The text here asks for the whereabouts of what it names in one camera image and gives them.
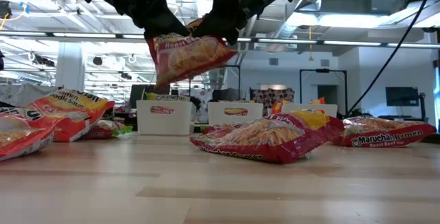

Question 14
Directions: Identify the roast beef noodle pack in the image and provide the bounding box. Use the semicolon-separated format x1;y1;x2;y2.
146;17;239;88
331;116;438;148
201;123;241;135
224;108;249;117
189;109;345;165

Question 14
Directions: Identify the lime chili shrimp noodle pack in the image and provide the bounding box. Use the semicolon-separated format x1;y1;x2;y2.
81;120;134;139
146;92;191;102

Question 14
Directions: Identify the black computer monitor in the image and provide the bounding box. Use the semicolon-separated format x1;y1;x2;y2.
129;84;172;110

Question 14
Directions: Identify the black white patterned chair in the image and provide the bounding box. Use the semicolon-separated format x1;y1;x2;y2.
250;87;296;113

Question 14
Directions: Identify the long fluorescent light strip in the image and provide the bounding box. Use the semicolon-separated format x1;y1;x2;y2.
0;30;440;49

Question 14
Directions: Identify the white plastic bin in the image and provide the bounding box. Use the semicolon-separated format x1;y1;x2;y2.
281;103;338;118
136;99;193;136
208;102;265;126

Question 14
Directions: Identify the white building column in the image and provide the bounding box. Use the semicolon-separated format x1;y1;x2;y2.
56;41;86;91

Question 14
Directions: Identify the grey fabric partition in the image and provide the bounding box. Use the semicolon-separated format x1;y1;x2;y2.
0;84;65;108

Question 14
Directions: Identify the black television stand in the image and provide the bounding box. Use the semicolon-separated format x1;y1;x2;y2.
417;92;429;122

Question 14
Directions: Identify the black rectangular rack frame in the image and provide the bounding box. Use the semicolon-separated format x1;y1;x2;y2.
298;68;348;115
223;65;242;102

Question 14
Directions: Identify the small black camera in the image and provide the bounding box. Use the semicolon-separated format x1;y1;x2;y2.
0;0;13;19

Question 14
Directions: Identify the long hanging black cable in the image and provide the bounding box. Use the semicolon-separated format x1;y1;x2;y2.
346;0;437;115

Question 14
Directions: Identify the black wall television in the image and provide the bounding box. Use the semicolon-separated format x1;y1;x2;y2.
384;86;420;107

